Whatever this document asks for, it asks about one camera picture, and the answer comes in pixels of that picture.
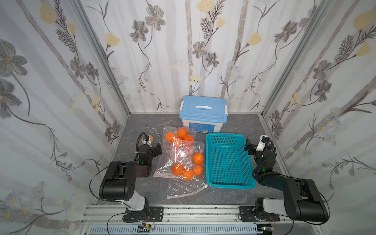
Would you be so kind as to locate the teal plastic basket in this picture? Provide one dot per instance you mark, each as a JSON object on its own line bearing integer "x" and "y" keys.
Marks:
{"x": 228, "y": 165}

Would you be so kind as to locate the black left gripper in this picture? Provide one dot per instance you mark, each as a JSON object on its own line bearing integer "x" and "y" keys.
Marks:
{"x": 155, "y": 150}

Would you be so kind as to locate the orange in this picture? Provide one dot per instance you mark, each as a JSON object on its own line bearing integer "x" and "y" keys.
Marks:
{"x": 187, "y": 174}
{"x": 189, "y": 138}
{"x": 170, "y": 137}
{"x": 177, "y": 169}
{"x": 198, "y": 158}
{"x": 197, "y": 170}
{"x": 181, "y": 132}

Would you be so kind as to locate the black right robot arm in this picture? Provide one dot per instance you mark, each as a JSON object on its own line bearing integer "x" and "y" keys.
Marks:
{"x": 302, "y": 201}

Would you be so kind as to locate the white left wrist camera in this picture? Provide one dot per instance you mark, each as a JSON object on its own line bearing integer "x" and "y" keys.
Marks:
{"x": 146, "y": 141}

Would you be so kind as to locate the aluminium mounting rail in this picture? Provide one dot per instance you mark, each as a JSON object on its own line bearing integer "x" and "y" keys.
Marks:
{"x": 196, "y": 215}

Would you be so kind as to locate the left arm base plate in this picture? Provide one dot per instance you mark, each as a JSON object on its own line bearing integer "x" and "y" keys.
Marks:
{"x": 148, "y": 214}

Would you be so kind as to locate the white slotted cable duct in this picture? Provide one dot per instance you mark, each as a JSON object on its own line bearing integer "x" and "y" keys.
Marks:
{"x": 216, "y": 229}

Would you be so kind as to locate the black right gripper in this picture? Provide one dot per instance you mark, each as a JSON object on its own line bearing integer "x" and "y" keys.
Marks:
{"x": 254, "y": 148}

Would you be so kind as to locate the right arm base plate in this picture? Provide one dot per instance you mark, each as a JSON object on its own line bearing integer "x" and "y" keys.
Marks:
{"x": 250, "y": 214}

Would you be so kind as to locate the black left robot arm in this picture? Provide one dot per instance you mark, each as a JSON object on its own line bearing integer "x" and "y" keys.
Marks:
{"x": 119, "y": 182}

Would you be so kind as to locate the clear zip-top bag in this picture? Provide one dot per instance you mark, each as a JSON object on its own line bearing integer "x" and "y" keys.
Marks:
{"x": 183, "y": 163}
{"x": 178, "y": 141}

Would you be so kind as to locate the blue lidded storage box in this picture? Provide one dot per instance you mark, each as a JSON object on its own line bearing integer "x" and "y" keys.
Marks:
{"x": 203, "y": 114}

